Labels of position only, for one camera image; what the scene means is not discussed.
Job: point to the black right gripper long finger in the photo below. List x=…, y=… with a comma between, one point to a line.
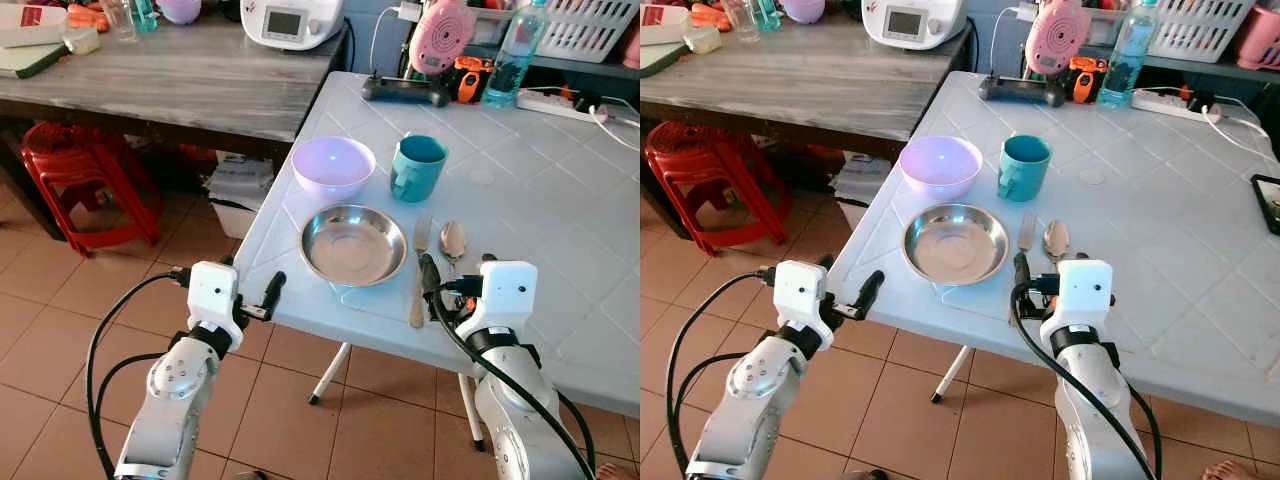
x=430, y=275
x=1021, y=275

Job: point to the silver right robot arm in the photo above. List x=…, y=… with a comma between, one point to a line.
x=1090, y=410
x=515, y=410

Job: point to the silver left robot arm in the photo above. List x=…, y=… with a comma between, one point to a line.
x=750, y=400
x=175, y=400

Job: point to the steel spoon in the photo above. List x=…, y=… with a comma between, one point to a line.
x=1056, y=240
x=453, y=240

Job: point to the white plastic table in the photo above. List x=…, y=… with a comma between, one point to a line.
x=1150, y=250
x=540, y=220

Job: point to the white storage box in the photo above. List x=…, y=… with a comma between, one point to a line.
x=240, y=195
x=858, y=190

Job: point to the stainless steel plate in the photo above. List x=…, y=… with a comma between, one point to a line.
x=352, y=247
x=955, y=245

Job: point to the teal mug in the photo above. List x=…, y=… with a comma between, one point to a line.
x=418, y=175
x=1025, y=172

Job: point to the purple plastic bowl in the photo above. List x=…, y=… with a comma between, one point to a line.
x=940, y=165
x=333, y=165

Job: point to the red plastic stool stack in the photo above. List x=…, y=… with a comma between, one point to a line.
x=85, y=165
x=710, y=165

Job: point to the white power strip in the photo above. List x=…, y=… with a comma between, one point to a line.
x=1165, y=102
x=550, y=102

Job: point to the orange and black device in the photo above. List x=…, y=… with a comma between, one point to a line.
x=474, y=80
x=1087, y=80

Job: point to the grey wooden table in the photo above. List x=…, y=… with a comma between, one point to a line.
x=180, y=85
x=800, y=85

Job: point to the black handheld tool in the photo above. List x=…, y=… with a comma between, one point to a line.
x=1015, y=91
x=400, y=91

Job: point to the black phone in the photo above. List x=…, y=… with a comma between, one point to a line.
x=1268, y=205

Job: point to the clear plastic water bottle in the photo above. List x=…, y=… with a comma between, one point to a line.
x=512, y=65
x=1128, y=60

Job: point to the pink round fan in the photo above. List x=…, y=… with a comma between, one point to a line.
x=443, y=35
x=1058, y=35

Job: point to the person's bare foot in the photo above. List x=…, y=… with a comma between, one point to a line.
x=1232, y=470
x=618, y=472

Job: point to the white kitchen appliance with display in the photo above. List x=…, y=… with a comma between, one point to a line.
x=910, y=25
x=290, y=25

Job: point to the white plastic basket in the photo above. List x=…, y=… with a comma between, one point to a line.
x=585, y=28
x=1195, y=28

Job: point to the lilac bowl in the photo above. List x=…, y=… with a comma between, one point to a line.
x=803, y=10
x=180, y=10

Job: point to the small pale container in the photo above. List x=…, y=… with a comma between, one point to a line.
x=82, y=42
x=703, y=40

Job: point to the teal bottle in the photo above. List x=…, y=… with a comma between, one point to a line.
x=766, y=13
x=145, y=14

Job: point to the clear drinking glass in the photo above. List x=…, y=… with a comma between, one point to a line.
x=120, y=20
x=741, y=20

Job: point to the pink plastic basket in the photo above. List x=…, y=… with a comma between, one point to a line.
x=1260, y=38
x=632, y=45

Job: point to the green cutting board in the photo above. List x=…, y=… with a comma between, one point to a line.
x=25, y=62
x=655, y=60

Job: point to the orange carrots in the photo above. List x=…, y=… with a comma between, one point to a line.
x=88, y=17
x=712, y=16

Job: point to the white box with red label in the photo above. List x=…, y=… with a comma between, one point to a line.
x=660, y=22
x=30, y=25

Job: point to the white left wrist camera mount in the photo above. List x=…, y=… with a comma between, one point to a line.
x=213, y=295
x=800, y=292

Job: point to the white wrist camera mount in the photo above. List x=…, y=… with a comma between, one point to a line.
x=213, y=295
x=500, y=295
x=800, y=292
x=1082, y=295

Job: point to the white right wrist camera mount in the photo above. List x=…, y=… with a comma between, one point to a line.
x=1082, y=295
x=500, y=295

